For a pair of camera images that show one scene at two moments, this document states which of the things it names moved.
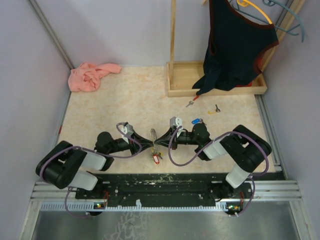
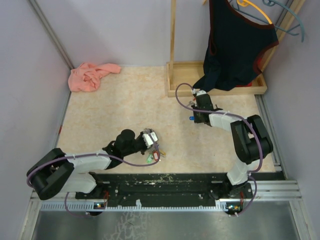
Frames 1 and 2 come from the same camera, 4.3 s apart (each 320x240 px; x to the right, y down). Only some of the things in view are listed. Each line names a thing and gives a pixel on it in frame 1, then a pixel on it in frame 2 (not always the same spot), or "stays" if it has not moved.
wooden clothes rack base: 181,76 stays
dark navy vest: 235,44 stays
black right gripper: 164,139 to 197,120
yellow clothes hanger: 244,3 stays
